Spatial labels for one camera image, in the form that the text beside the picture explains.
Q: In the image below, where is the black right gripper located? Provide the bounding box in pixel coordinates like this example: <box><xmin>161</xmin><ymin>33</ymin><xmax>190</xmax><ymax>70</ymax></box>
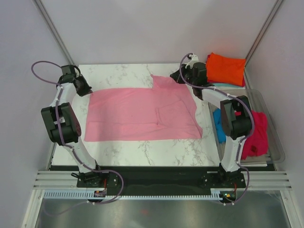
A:
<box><xmin>171</xmin><ymin>64</ymin><xmax>197</xmax><ymax>86</ymax></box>

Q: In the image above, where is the pink t shirt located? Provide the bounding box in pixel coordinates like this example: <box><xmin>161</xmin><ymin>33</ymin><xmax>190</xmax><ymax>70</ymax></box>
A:
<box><xmin>85</xmin><ymin>76</ymin><xmax>202</xmax><ymax>142</ymax></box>

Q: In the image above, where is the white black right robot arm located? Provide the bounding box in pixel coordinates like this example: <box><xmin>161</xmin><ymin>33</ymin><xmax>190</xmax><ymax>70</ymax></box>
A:
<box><xmin>170</xmin><ymin>63</ymin><xmax>255</xmax><ymax>187</ymax></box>

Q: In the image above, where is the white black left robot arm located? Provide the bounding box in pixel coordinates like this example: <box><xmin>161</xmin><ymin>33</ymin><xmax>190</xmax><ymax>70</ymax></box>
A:
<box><xmin>41</xmin><ymin>73</ymin><xmax>108</xmax><ymax>188</ymax></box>

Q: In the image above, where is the teal folded t shirt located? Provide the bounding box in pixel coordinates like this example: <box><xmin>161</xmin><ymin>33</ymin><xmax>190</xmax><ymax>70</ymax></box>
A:
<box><xmin>212</xmin><ymin>83</ymin><xmax>237</xmax><ymax>88</ymax></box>

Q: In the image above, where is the blue crumpled t shirt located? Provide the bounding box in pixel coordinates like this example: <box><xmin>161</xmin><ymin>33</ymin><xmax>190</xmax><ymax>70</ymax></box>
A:
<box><xmin>213</xmin><ymin>109</ymin><xmax>226</xmax><ymax>143</ymax></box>

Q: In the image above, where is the clear plastic bin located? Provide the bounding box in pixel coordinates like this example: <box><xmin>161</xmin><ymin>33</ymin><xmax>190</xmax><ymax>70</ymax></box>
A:
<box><xmin>207</xmin><ymin>87</ymin><xmax>285</xmax><ymax>167</ymax></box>

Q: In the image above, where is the crimson crumpled t shirt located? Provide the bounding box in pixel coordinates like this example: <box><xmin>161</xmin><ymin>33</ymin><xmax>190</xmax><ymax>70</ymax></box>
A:
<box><xmin>241</xmin><ymin>111</ymin><xmax>268</xmax><ymax>160</ymax></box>

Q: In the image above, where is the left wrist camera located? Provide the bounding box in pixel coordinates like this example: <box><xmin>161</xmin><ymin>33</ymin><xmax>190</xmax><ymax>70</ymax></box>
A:
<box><xmin>61</xmin><ymin>65</ymin><xmax>81</xmax><ymax>77</ymax></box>

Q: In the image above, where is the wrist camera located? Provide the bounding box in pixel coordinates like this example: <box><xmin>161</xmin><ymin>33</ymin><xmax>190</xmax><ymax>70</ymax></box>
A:
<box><xmin>185</xmin><ymin>53</ymin><xmax>207</xmax><ymax>72</ymax></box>
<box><xmin>61</xmin><ymin>65</ymin><xmax>81</xmax><ymax>77</ymax></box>

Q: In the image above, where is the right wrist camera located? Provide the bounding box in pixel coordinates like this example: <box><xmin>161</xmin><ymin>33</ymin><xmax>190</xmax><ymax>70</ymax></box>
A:
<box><xmin>185</xmin><ymin>53</ymin><xmax>207</xmax><ymax>72</ymax></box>

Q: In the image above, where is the left aluminium frame post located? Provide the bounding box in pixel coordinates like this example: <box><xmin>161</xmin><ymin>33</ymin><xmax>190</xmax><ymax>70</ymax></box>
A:
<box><xmin>33</xmin><ymin>0</ymin><xmax>75</xmax><ymax>65</ymax></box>

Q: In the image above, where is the aluminium frame post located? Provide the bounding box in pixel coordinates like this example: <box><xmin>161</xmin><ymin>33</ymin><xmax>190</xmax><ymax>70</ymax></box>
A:
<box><xmin>245</xmin><ymin>0</ymin><xmax>285</xmax><ymax>66</ymax></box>
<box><xmin>33</xmin><ymin>0</ymin><xmax>75</xmax><ymax>65</ymax></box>

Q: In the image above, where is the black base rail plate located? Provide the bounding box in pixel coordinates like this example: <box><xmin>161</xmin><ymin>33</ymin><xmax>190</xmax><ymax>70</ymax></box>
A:
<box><xmin>51</xmin><ymin>165</ymin><xmax>247</xmax><ymax>197</ymax></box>

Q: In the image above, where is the white slotted cable duct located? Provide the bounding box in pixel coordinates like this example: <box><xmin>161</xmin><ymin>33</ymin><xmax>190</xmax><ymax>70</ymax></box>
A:
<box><xmin>42</xmin><ymin>188</ymin><xmax>236</xmax><ymax>200</ymax></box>

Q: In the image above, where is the right aluminium frame post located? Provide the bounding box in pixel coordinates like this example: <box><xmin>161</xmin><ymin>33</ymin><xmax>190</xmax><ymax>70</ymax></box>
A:
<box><xmin>245</xmin><ymin>0</ymin><xmax>285</xmax><ymax>66</ymax></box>

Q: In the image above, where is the aluminium front frame rail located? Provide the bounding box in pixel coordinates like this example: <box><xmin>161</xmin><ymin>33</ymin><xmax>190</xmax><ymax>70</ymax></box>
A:
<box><xmin>34</xmin><ymin>171</ymin><xmax>292</xmax><ymax>190</ymax></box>

